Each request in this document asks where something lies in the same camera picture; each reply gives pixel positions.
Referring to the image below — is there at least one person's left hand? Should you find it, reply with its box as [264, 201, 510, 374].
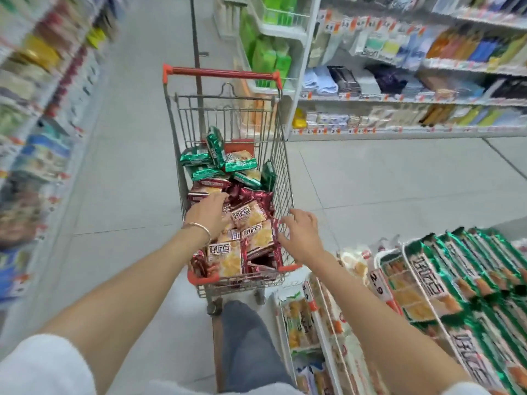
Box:
[184, 192, 231, 240]

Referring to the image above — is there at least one person's right hand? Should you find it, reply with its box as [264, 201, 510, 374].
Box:
[277, 209, 327, 264]

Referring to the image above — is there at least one person's right forearm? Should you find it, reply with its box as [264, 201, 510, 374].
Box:
[302, 249, 472, 395]

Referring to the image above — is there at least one person's left forearm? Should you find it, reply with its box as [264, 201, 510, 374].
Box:
[39, 225, 211, 387]

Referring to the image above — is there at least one pile of green snack packets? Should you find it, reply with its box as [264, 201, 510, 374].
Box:
[179, 126, 277, 192]

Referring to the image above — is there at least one pile of red snack packets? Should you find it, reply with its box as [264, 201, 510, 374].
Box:
[187, 179, 285, 281]

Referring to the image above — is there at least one group of orange snack bags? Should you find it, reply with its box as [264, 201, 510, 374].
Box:
[280, 247, 373, 395]

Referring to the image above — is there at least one white price tag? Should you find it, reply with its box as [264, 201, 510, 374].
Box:
[368, 268, 393, 304]

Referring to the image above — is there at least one row of small boxed goods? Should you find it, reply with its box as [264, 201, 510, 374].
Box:
[292, 105, 527, 130]

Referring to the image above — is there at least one grey trouser leg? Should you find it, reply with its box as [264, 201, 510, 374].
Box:
[222, 300, 295, 394]

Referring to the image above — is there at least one stack of green bags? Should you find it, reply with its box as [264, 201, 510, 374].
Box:
[240, 0, 300, 89]

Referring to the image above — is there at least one white shelf unit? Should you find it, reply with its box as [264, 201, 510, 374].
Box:
[287, 0, 527, 142]

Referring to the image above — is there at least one row of folded towels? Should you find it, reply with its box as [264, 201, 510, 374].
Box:
[302, 63, 527, 100]

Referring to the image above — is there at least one dark metal pole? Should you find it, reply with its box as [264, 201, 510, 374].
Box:
[189, 0, 209, 134]

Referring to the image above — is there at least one row of green cracker packs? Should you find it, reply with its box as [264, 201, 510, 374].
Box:
[378, 227, 527, 395]

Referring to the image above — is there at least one shelf of assorted goods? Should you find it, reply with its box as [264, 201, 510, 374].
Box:
[0, 0, 134, 311]

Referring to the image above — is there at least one row of packaged cloths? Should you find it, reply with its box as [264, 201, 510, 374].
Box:
[309, 10, 527, 72]

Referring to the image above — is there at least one white top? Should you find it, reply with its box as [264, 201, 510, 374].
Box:
[0, 333, 490, 395]

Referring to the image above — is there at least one silver bracelet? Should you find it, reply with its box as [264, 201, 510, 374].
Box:
[181, 222, 212, 246]

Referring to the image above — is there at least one metal shopping cart red handle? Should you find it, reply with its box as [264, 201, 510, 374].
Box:
[162, 63, 303, 316]

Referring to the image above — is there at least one white wire display rack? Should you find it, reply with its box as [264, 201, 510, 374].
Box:
[272, 232, 527, 395]

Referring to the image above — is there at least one white wire basket rack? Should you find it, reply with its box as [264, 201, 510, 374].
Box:
[214, 0, 319, 97]

